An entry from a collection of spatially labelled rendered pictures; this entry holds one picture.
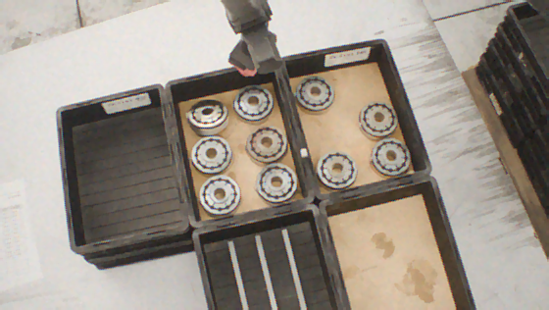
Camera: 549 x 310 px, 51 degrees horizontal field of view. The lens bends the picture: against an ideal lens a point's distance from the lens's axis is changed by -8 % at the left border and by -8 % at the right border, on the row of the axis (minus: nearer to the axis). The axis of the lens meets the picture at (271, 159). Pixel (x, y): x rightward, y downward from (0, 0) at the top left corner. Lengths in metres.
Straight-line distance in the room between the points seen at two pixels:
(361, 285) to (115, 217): 0.64
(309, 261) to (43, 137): 0.88
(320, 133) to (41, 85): 0.89
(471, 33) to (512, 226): 1.33
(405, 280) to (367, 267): 0.10
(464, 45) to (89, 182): 1.85
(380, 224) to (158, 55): 0.86
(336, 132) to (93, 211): 0.67
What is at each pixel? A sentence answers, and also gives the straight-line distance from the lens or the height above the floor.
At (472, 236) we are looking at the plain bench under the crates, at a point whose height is 0.70.
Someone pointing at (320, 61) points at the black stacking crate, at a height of 0.89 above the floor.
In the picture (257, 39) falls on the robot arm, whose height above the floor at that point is 1.27.
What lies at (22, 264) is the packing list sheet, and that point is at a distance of 1.78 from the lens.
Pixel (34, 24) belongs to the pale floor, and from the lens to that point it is 3.03.
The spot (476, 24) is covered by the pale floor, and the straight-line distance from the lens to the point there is 2.95.
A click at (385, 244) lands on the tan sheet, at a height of 0.83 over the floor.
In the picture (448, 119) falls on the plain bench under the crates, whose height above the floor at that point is 0.70.
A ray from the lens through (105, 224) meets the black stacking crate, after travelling 1.58.
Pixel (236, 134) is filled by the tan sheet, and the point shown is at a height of 0.83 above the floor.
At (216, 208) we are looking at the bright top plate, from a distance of 1.51.
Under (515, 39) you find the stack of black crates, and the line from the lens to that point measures 2.29.
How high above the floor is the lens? 2.30
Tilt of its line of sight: 69 degrees down
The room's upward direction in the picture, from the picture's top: 1 degrees counter-clockwise
